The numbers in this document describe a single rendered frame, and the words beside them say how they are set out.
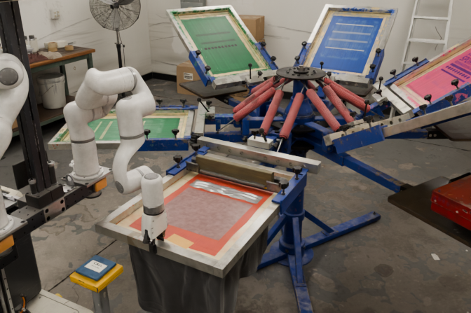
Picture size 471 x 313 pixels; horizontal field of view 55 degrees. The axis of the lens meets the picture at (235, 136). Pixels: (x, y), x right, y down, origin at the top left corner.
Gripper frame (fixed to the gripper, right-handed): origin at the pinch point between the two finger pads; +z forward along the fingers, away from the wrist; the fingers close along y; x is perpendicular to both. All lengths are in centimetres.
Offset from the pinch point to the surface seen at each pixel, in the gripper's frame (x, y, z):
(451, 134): 85, -176, 3
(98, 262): -12.6, 17.1, 0.9
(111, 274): -5.5, 18.3, 2.7
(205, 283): 15.2, -8.5, 18.0
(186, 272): 7.7, -7.3, 14.7
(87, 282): -9.7, 25.2, 2.6
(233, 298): 21.5, -19.4, 31.5
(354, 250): 38, -167, 98
